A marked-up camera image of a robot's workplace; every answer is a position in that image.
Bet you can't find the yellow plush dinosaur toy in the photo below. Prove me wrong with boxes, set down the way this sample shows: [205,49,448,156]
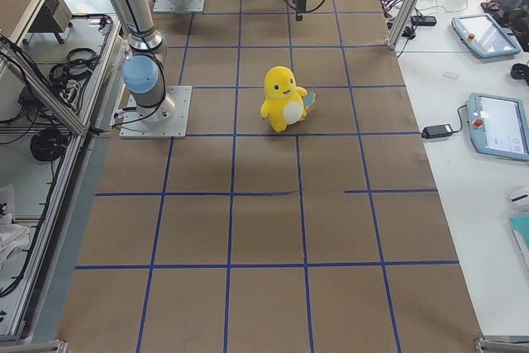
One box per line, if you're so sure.
[260,66,316,133]

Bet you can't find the blue teach pendant far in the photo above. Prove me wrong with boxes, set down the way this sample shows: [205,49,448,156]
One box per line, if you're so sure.
[451,14,522,58]

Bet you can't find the blue teach pendant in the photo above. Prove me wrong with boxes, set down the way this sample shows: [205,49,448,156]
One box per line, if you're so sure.
[467,93,528,162]
[451,14,522,58]

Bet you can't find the black power adapter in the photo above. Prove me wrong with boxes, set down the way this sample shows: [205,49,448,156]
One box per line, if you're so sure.
[421,124,454,140]

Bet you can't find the blue teach pendant near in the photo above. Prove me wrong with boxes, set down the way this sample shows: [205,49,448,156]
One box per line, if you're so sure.
[467,93,528,162]

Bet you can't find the aluminium side frame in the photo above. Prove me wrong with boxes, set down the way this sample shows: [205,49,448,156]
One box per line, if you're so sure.
[1,0,121,343]

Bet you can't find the black coiled cables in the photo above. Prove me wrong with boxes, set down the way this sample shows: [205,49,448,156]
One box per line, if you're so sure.
[29,127,67,163]

